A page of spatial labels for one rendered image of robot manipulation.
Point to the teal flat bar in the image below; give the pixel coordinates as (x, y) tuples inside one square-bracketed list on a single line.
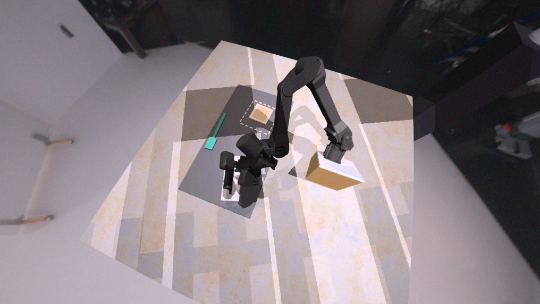
[(212, 140)]

